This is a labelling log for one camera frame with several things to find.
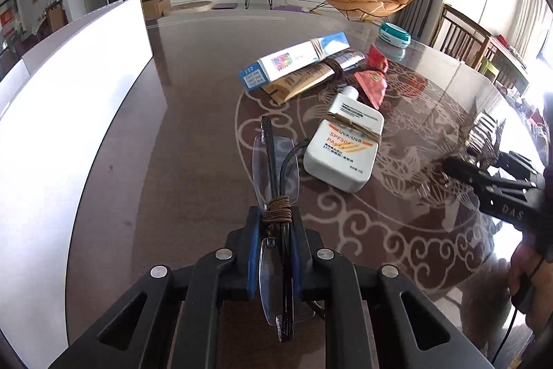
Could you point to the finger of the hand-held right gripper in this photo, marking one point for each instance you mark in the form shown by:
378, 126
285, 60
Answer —
516, 162
464, 172

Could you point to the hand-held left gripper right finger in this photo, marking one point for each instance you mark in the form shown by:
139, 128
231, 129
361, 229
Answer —
297, 256

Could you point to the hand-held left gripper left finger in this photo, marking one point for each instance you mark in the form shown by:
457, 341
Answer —
252, 256

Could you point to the clear hair claw clip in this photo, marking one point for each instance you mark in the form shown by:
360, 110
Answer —
484, 135

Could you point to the black rimless eyeglasses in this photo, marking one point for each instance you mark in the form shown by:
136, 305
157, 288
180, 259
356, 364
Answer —
270, 161

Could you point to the blue and white long box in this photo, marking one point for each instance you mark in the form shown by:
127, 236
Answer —
281, 64

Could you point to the large white cardboard box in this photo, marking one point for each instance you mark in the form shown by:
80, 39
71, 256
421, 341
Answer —
86, 114

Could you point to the teal round container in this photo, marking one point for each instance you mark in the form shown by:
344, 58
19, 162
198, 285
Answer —
394, 35

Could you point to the person's right hand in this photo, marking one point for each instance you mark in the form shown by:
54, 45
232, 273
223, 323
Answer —
514, 269

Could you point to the green stool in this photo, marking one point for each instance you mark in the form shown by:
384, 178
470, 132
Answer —
487, 70

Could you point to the wooden side table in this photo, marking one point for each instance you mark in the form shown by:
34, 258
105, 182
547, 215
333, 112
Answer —
510, 57

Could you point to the white sunscreen bottle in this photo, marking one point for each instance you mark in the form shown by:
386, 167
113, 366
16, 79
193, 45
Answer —
341, 148

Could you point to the dark wooden chair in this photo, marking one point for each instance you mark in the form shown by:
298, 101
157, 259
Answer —
458, 36

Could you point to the white sheer curtain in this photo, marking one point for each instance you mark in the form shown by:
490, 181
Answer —
531, 14

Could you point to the gold tube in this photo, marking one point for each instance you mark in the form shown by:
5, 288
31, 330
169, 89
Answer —
298, 81

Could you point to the purple floor mat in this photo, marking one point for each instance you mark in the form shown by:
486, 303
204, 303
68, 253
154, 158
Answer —
289, 8

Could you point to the grey floor scale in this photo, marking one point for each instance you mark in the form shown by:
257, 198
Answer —
224, 6

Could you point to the beige round cushion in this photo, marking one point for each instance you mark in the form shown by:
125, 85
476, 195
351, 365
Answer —
188, 8

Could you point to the brown cardboard box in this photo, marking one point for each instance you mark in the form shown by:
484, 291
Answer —
154, 8

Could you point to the dining table with chairs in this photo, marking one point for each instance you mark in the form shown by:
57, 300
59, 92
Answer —
54, 16

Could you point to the red door poster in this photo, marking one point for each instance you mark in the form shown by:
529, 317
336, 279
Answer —
6, 16

